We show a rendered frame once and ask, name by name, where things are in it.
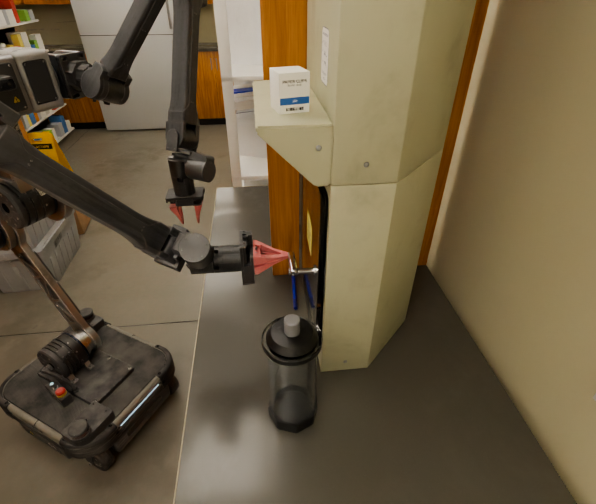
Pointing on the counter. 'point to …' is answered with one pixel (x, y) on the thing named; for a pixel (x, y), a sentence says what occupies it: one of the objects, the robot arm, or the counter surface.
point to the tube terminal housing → (380, 155)
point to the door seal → (324, 254)
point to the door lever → (297, 267)
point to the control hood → (296, 134)
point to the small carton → (289, 89)
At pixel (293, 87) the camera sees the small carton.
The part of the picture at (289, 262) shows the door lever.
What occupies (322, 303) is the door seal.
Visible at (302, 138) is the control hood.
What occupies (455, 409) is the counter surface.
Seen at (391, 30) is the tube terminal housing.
